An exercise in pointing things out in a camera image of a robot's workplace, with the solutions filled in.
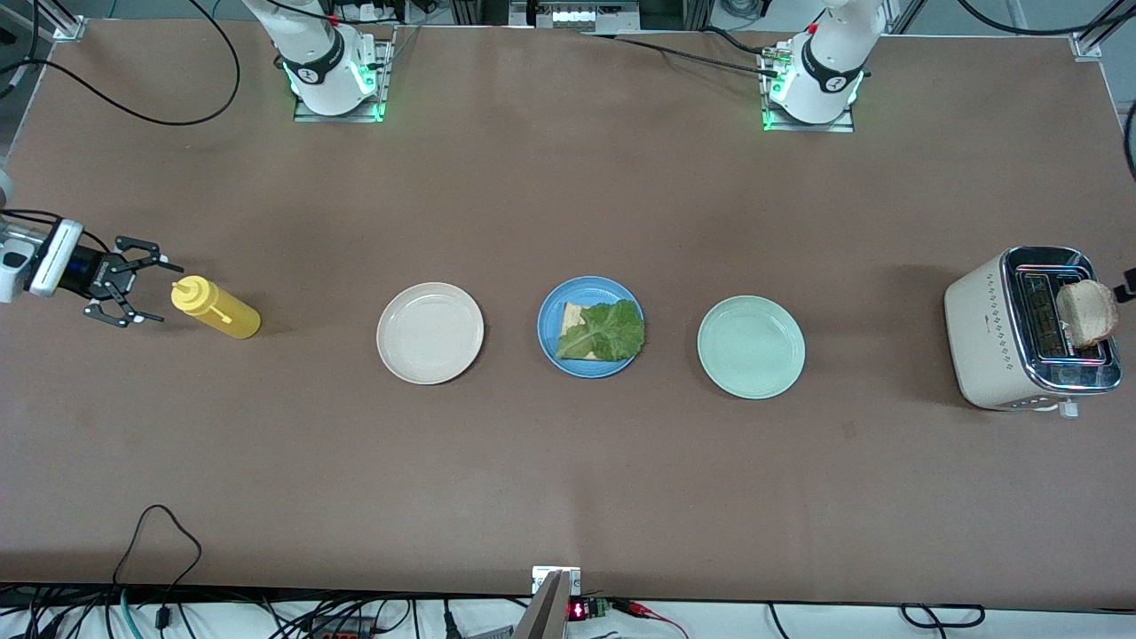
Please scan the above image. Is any white vented box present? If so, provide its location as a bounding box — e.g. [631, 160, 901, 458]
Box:
[510, 0, 640, 32]

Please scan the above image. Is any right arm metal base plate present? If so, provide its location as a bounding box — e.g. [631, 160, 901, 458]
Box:
[293, 25, 393, 123]

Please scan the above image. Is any red clip lead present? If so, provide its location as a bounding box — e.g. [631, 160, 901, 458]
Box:
[617, 599, 689, 639]

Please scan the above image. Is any beige chrome toaster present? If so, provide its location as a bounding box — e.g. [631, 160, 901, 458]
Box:
[943, 246, 1124, 418]

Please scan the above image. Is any coiled black cable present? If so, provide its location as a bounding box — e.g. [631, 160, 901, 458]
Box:
[900, 603, 986, 627]

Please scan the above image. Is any thin black looped cable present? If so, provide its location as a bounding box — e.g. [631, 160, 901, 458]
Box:
[111, 504, 203, 622]

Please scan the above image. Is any green lettuce leaf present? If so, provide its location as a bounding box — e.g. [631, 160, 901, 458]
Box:
[556, 299, 646, 363]

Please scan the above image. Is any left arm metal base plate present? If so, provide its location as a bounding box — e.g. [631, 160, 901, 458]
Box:
[761, 44, 857, 134]

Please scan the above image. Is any beige round plate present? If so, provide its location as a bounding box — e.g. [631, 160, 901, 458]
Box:
[376, 282, 485, 386]

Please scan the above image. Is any aluminium table corner bracket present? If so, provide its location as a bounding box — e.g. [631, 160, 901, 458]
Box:
[27, 0, 86, 42]
[1069, 0, 1136, 61]

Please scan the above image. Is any yellow mustard squeeze bottle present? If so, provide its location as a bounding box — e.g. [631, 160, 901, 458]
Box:
[170, 275, 263, 341]

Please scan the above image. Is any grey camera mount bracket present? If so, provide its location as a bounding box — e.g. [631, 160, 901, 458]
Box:
[515, 566, 582, 639]

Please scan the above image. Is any black cable to arm base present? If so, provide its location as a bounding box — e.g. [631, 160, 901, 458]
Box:
[577, 25, 786, 81]

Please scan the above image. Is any light green round plate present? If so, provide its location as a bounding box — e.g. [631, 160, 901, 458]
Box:
[697, 296, 807, 400]

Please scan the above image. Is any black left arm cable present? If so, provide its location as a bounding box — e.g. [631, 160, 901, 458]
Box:
[957, 0, 1136, 178]

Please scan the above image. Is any blue round plate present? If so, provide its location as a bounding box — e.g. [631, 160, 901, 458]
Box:
[537, 275, 646, 380]

